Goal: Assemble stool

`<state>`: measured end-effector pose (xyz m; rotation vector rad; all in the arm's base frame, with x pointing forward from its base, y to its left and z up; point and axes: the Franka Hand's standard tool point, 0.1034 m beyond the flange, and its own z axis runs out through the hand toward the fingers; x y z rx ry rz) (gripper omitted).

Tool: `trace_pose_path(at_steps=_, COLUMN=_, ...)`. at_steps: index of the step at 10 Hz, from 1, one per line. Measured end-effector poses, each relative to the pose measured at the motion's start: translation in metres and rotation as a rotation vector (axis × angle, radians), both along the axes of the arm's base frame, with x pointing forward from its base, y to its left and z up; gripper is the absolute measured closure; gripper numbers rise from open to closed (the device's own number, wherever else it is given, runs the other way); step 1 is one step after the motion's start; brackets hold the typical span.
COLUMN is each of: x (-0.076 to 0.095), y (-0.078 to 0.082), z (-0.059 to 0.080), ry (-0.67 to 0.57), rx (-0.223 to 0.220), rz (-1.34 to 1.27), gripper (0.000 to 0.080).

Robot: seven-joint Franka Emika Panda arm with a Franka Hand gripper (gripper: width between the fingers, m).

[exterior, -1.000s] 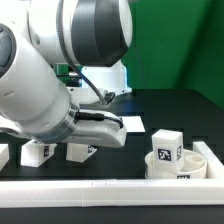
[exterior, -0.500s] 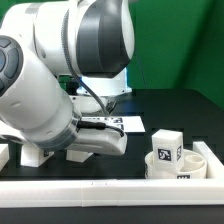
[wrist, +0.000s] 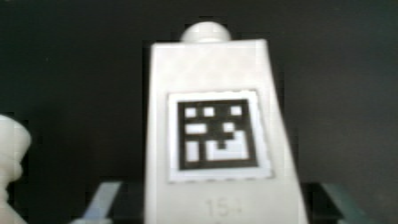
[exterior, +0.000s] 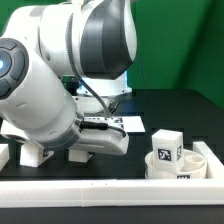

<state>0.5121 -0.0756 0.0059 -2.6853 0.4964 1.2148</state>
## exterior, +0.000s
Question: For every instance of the white round stool seat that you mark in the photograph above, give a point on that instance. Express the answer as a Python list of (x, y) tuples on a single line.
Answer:
[(195, 167)]

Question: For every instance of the white left fence bar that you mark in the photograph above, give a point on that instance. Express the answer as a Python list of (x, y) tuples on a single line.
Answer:
[(4, 155)]

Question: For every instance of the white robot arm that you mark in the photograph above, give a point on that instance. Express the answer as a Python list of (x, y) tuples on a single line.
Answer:
[(84, 38)]

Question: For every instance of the paper sheet with markers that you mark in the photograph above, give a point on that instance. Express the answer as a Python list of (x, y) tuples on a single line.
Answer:
[(130, 124)]

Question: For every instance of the white front fence bar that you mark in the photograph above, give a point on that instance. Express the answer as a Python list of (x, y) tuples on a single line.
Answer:
[(94, 193)]

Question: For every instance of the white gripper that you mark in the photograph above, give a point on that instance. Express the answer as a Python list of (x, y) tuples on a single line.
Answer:
[(113, 141)]

